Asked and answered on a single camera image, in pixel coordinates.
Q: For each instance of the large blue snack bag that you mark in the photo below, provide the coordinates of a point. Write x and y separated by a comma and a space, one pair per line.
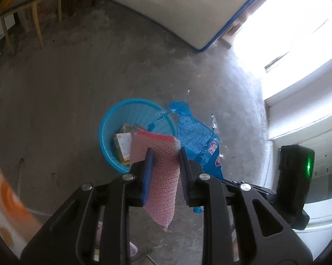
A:
193, 135

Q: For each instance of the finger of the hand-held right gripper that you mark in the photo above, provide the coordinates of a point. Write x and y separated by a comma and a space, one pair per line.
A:
265, 191

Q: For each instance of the blue plastic wastebasket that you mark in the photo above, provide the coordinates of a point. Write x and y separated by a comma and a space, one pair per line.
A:
144, 113

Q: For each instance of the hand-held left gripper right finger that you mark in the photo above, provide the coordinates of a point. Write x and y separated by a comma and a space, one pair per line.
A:
184, 176

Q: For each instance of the yellow carton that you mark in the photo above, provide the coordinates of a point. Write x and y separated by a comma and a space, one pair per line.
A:
123, 146

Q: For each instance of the wooden chair with black seat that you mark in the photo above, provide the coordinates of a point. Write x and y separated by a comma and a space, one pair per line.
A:
25, 2

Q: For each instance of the pink foam mesh pad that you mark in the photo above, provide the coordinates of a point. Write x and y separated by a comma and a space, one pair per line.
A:
163, 171

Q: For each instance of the pink slipper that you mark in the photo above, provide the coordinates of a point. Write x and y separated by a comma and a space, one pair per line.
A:
132, 249

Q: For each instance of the white mattress with blue edge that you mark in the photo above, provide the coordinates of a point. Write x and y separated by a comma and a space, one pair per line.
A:
168, 2

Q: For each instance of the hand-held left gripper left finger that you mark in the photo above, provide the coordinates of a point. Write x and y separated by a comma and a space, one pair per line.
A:
148, 176

